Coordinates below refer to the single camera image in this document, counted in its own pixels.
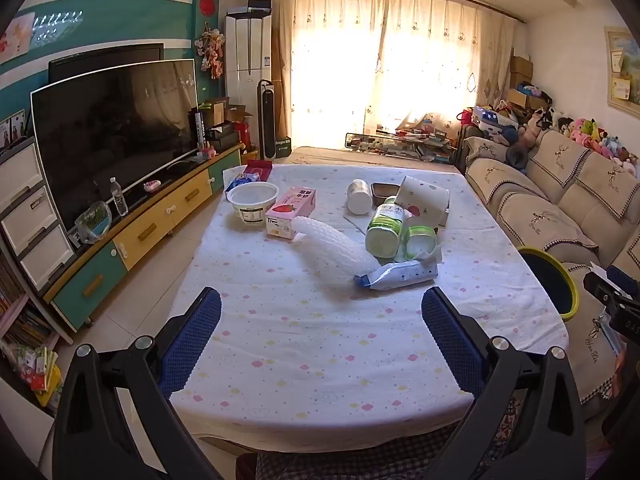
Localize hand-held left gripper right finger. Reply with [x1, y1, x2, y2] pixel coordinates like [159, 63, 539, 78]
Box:
[421, 287, 586, 480]

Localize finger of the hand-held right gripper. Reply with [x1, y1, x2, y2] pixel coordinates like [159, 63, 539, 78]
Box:
[582, 265, 640, 311]

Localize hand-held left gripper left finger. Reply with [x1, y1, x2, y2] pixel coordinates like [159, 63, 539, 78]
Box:
[52, 287, 223, 480]

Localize yellow rimmed dark bin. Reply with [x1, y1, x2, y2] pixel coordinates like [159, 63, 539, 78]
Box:
[517, 246, 581, 322]

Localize green label plastic bottle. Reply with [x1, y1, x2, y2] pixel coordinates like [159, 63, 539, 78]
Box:
[365, 196, 406, 259]

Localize white plastic jar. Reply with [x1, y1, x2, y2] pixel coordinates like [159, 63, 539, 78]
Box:
[347, 179, 374, 215]

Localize blue white wet wipes packet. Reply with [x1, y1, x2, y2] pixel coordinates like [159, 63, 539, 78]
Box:
[354, 255, 444, 292]

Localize green lidded clear container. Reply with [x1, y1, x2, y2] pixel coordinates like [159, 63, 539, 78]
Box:
[402, 225, 439, 262]

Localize beige sofa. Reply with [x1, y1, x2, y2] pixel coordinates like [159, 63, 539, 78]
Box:
[457, 127, 640, 421]

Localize patterned brown rug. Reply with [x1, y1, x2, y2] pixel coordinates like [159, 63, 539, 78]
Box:
[492, 395, 532, 457]

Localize teal yellow television cabinet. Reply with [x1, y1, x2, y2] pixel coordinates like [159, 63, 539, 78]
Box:
[42, 142, 243, 333]

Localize white dotted tablecloth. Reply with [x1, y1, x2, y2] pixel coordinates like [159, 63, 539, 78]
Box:
[167, 162, 571, 453]

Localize white plastic bowl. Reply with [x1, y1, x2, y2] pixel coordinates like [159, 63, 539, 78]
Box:
[227, 181, 279, 225]

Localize white patterned paper cup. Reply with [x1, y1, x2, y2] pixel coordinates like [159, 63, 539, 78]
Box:
[395, 176, 451, 219]

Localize pile of plush toys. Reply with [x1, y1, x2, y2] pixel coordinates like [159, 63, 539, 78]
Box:
[555, 117, 640, 178]

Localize clear plastic bag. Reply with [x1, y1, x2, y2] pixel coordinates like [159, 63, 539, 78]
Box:
[74, 200, 112, 245]

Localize clear water bottle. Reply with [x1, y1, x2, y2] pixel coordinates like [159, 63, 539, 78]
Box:
[109, 176, 129, 217]

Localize pink milk carton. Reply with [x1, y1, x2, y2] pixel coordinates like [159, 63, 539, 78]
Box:
[265, 187, 318, 239]

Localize blue snack packet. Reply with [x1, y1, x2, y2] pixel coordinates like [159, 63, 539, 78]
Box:
[225, 172, 263, 192]

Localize dark cloth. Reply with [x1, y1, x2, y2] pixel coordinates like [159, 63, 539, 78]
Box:
[235, 420, 481, 480]

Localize bookshelf with books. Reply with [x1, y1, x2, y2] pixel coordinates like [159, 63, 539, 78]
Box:
[0, 240, 63, 411]

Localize red flat packet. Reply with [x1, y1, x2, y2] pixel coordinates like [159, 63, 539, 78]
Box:
[243, 160, 275, 182]

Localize heap of toys and bags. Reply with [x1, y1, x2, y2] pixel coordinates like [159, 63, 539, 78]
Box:
[457, 100, 556, 142]

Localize glass coffee table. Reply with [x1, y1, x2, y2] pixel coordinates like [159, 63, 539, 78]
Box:
[345, 127, 458, 163]

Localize white drawer unit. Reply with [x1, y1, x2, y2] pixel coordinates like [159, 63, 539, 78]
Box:
[0, 135, 77, 293]

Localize large curved television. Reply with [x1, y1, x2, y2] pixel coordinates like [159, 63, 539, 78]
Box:
[30, 59, 199, 232]

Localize beige floral floor mat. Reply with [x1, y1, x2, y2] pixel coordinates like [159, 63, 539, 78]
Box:
[285, 146, 466, 176]

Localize stack of cardboard boxes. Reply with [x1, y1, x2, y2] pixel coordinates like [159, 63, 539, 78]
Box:
[507, 55, 536, 109]

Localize black tower fan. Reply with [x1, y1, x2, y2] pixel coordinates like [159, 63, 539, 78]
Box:
[257, 79, 276, 161]

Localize white standing air conditioner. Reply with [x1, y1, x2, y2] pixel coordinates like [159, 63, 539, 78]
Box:
[224, 6, 273, 151]

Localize hanging artificial flowers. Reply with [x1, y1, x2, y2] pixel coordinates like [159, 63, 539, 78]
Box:
[195, 22, 226, 81]

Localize beige sheer curtains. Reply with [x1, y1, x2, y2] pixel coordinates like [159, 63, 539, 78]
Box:
[270, 0, 516, 148]

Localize framed wall picture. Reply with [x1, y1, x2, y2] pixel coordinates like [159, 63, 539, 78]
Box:
[604, 26, 640, 109]

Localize flower wall poster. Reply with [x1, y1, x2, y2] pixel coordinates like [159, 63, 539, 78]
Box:
[0, 10, 37, 59]

